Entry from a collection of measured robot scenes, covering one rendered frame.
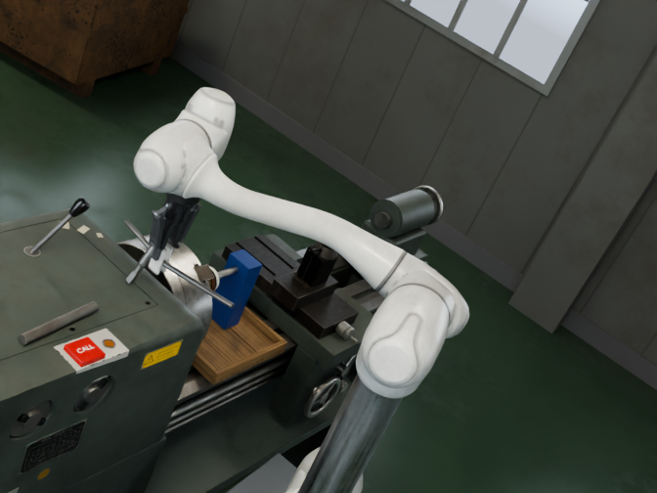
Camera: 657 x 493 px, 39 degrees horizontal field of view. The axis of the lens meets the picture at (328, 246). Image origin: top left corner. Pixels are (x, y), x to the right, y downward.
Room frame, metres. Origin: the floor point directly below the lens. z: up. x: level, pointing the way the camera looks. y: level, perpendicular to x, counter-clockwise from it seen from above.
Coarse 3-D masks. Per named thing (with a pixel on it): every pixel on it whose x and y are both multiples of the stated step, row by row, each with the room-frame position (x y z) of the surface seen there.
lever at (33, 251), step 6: (66, 216) 1.70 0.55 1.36; (60, 222) 1.69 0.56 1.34; (66, 222) 1.70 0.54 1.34; (54, 228) 1.69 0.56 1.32; (60, 228) 1.69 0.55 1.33; (48, 234) 1.68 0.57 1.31; (54, 234) 1.68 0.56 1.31; (42, 240) 1.67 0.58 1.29; (48, 240) 1.68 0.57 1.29; (30, 246) 1.68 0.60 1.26; (36, 246) 1.67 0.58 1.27; (24, 252) 1.65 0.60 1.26; (30, 252) 1.66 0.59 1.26; (36, 252) 1.67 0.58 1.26
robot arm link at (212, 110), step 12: (204, 96) 1.69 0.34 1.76; (216, 96) 1.70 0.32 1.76; (228, 96) 1.73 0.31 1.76; (192, 108) 1.68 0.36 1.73; (204, 108) 1.67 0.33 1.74; (216, 108) 1.68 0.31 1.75; (228, 108) 1.70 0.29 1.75; (192, 120) 1.64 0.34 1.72; (204, 120) 1.66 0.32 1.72; (216, 120) 1.67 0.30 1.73; (228, 120) 1.69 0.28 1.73; (216, 132) 1.66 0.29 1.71; (228, 132) 1.70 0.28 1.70; (216, 144) 1.66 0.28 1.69
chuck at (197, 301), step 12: (180, 252) 1.94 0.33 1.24; (192, 252) 1.96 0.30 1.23; (180, 264) 1.90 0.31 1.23; (192, 264) 1.93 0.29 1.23; (192, 276) 1.90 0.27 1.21; (192, 288) 1.88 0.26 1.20; (192, 300) 1.86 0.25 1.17; (204, 300) 1.90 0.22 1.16; (204, 312) 1.89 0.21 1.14; (204, 324) 1.89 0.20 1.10
